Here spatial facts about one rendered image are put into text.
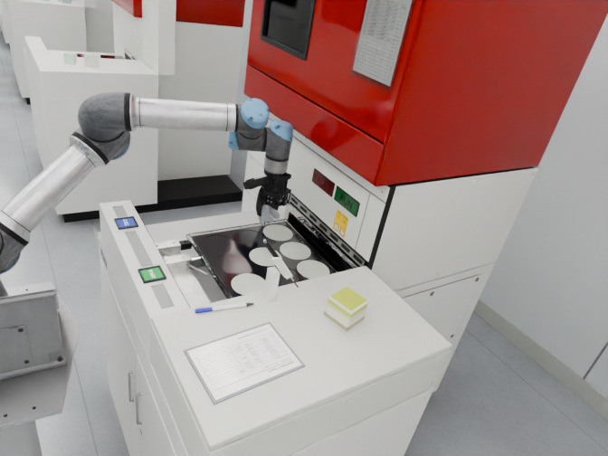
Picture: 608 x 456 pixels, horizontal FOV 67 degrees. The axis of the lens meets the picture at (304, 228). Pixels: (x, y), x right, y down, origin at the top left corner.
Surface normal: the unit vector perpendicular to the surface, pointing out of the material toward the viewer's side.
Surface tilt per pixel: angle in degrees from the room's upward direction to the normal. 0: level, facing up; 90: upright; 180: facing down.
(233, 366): 0
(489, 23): 90
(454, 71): 90
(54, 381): 0
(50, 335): 90
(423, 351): 0
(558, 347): 90
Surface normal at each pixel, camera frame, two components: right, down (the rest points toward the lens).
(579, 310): -0.84, 0.14
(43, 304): 0.46, 0.51
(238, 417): 0.16, -0.85
